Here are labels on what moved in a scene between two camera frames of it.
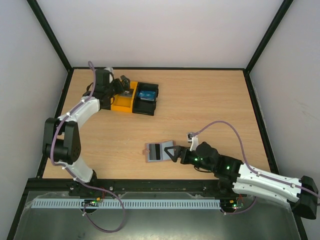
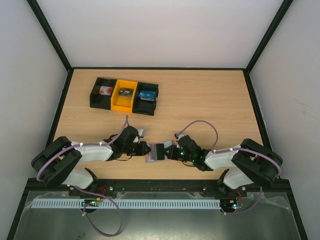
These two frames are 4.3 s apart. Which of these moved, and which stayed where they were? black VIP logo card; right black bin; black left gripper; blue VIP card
Moved: black left gripper
Stayed: blue VIP card; black VIP logo card; right black bin
